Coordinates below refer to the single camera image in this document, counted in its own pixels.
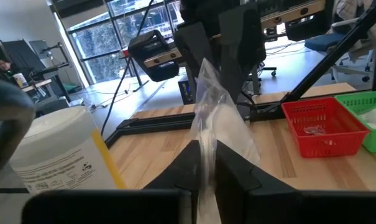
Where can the white wipes canister yellow label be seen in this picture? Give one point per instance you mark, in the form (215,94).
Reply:
(60,149)

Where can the person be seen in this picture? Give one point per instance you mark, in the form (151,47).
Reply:
(4,65)

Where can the black partition panel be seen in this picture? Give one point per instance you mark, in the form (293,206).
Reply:
(18,53)

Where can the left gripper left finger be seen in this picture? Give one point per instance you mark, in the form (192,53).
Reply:
(184,174)

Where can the green plastic basket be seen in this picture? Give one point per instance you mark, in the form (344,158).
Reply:
(374,140)

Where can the white office chair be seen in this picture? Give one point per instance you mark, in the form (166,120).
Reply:
(349,22)

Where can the black chair wheel base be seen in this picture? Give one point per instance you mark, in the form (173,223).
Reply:
(270,72)

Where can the red plastic basket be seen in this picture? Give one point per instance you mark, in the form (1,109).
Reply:
(324,149)

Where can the white paper cup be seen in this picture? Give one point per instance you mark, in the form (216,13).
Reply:
(20,80)

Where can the cotton swab bag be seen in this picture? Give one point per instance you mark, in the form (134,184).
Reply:
(218,124)
(375,116)

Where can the wooden desk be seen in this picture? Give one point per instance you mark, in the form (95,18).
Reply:
(35,84)

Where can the black articulated stand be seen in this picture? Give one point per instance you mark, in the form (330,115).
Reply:
(55,49)

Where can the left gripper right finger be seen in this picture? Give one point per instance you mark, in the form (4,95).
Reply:
(237,177)

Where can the black computer box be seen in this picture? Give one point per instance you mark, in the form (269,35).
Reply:
(187,90)

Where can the window with black frames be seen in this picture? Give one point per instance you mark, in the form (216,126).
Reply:
(97,40)

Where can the black aluminium table frame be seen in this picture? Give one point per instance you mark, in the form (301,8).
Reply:
(156,123)

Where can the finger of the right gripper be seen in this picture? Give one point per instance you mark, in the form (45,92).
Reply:
(240,46)
(194,49)

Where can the silver nail clipper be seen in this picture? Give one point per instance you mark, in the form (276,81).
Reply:
(315,130)

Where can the blue cushioned office chair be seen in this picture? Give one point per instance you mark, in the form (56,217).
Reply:
(322,42)

